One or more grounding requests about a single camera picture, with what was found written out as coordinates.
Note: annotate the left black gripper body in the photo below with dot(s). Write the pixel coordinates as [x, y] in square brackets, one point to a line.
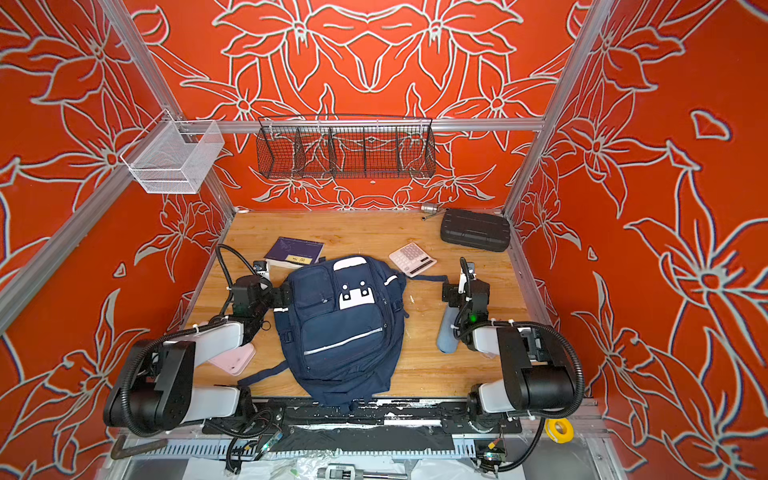
[280, 294]

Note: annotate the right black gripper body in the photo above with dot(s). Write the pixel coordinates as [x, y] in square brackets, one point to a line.
[466, 288]

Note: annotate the purple notebook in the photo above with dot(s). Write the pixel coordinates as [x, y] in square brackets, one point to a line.
[293, 253]

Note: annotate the navy blue student backpack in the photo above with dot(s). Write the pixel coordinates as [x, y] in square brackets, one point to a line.
[341, 326]

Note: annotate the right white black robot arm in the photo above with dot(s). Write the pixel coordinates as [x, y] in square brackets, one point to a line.
[541, 374]

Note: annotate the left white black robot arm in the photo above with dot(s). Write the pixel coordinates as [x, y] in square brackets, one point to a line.
[155, 390]

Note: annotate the grey pencil pouch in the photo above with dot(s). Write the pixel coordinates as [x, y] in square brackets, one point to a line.
[446, 341]

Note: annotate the black plastic tool case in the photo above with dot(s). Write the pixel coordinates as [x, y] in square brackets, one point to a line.
[476, 230]

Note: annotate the pink calculator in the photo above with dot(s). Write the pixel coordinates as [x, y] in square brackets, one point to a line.
[412, 260]

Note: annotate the pink flat case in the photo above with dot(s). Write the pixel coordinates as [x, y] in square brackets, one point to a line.
[234, 362]

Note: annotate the small silver metal cylinder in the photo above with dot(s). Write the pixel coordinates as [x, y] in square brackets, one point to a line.
[430, 210]

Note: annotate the yellow tape roll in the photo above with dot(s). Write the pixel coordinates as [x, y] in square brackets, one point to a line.
[560, 431]

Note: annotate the dark metal hex key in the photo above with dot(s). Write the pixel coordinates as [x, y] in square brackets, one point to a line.
[120, 450]

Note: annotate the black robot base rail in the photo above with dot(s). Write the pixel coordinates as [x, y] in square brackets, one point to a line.
[385, 426]

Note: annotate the black wire wall basket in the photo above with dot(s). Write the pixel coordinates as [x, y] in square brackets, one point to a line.
[354, 147]

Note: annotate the white wire mesh basket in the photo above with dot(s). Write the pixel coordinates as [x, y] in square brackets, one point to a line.
[170, 156]

